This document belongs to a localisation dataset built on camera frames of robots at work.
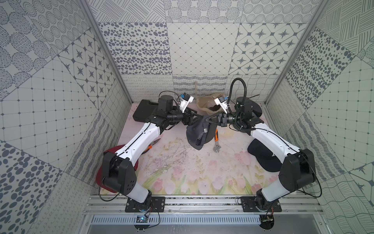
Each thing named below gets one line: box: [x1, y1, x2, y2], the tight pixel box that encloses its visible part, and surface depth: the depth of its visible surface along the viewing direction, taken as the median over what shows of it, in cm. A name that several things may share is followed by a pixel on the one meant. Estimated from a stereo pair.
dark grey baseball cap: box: [234, 96, 263, 118], surface depth 65 cm
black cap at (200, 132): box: [186, 115, 218, 151], surface depth 74 cm
